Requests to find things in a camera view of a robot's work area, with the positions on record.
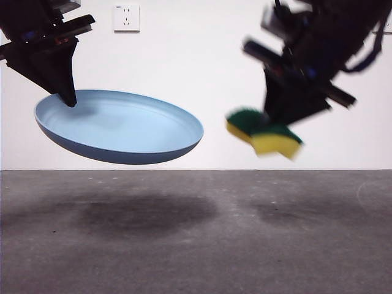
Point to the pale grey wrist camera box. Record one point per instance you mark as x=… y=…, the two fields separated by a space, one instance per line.
x=72 y=3
x=275 y=23

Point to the blue round plate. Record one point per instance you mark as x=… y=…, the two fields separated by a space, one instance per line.
x=122 y=131

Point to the yellow sponge with green pad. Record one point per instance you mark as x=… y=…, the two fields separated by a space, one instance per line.
x=269 y=144

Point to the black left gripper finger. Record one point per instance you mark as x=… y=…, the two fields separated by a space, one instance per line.
x=39 y=64
x=69 y=76

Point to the white wall socket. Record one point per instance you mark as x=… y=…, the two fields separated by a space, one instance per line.
x=126 y=18
x=389 y=28

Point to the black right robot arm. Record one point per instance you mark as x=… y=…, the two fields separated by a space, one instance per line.
x=333 y=30

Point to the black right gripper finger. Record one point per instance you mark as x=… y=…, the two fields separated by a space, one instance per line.
x=303 y=107
x=274 y=95

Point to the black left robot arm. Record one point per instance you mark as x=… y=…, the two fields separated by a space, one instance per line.
x=24 y=15

